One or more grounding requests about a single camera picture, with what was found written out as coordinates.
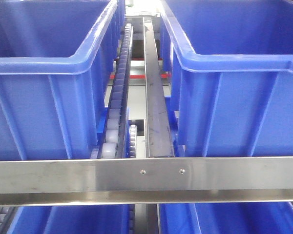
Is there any blue lower right bin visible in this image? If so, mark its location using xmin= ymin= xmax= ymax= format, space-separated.
xmin=160 ymin=202 xmax=293 ymax=234

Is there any white roller track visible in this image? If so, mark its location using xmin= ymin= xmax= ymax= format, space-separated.
xmin=101 ymin=23 xmax=133 ymax=159

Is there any blue upper right bin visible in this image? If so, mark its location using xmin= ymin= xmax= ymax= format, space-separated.
xmin=160 ymin=0 xmax=293 ymax=157

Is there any blue bin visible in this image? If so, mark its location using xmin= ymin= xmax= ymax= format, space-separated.
xmin=160 ymin=0 xmax=293 ymax=157
xmin=0 ymin=0 xmax=119 ymax=160
xmin=160 ymin=202 xmax=293 ymax=234
xmin=7 ymin=205 xmax=133 ymax=234

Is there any blue upper left bin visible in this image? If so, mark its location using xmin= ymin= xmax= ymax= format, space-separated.
xmin=0 ymin=0 xmax=119 ymax=160

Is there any steel divider rail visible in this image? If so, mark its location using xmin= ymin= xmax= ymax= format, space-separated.
xmin=143 ymin=17 xmax=174 ymax=157

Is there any stainless steel shelf rack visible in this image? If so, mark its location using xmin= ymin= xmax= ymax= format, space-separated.
xmin=0 ymin=156 xmax=293 ymax=206

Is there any blue lower left bin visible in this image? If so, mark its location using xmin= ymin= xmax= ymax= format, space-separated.
xmin=7 ymin=205 xmax=133 ymax=234

